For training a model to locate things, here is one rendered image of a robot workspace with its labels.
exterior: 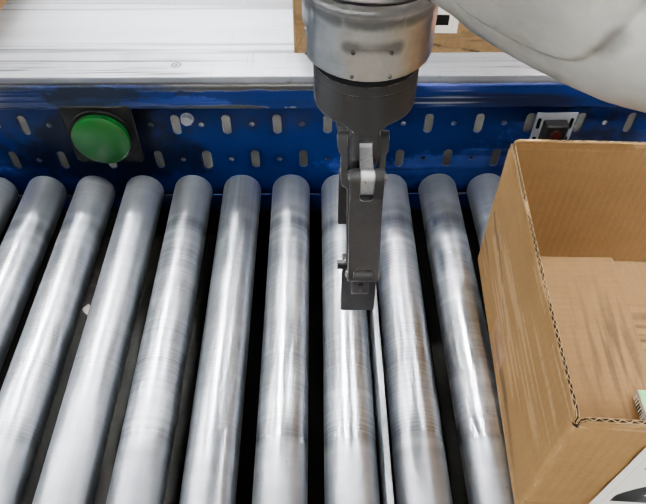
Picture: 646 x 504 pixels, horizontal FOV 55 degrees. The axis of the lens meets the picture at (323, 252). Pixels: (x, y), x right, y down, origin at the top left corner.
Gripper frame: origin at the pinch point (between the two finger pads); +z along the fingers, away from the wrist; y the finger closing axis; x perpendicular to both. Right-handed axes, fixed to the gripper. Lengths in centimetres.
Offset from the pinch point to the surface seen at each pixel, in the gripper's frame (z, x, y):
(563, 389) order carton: -5.6, 13.3, 18.2
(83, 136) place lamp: 3.3, -31.9, -21.2
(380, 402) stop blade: 11.0, 2.5, 10.3
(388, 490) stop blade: 11.0, 2.6, 18.8
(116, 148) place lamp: 5.2, -28.3, -21.2
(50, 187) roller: 11.0, -38.2, -20.5
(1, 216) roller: 12.4, -43.7, -16.6
